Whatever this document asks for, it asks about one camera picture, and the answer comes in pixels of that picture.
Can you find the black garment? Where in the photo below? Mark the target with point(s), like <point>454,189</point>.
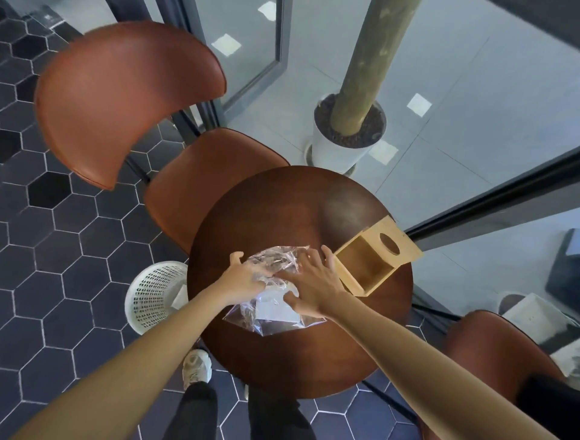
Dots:
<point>553,408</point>

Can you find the person's right hand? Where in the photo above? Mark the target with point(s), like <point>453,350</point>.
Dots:
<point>317,285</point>

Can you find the clear plastic bag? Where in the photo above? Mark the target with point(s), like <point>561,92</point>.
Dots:
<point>253,317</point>

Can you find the white perforated plastic basket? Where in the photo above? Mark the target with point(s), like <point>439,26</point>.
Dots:
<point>149,294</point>

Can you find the green potted tree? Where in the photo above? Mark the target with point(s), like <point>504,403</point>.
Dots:
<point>367,68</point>

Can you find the light wooden box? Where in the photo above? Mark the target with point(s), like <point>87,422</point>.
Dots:
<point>362,267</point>

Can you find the person's right forearm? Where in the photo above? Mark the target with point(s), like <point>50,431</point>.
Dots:
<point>430,371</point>

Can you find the person's black trousers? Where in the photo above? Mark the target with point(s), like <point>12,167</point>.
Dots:
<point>190,417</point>

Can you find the dark grey plinth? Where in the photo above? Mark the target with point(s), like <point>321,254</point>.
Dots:
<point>566,272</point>

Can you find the grey glass door frame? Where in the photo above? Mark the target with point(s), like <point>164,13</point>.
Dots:
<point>283,36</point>

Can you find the white tissue pack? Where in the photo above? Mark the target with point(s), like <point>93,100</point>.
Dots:
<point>272,308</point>

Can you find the dark grey window frame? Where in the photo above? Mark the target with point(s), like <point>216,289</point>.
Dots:
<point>498,199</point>

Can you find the brown leather chair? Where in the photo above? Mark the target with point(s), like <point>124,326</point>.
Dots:
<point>127,90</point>
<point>489,349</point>

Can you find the white metal stand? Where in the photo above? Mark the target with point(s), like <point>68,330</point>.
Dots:
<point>568,358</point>

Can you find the white plant pot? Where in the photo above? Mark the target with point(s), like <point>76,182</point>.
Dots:
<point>335,156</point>

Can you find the person's white shoe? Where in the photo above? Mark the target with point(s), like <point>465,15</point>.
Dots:
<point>197,367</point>

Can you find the white rectangular box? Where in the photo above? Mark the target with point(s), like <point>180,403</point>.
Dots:
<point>534,317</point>

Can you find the person's left forearm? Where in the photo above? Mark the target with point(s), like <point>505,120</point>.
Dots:
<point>127,381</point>

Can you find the person's left hand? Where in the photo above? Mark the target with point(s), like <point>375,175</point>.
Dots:
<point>242,281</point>

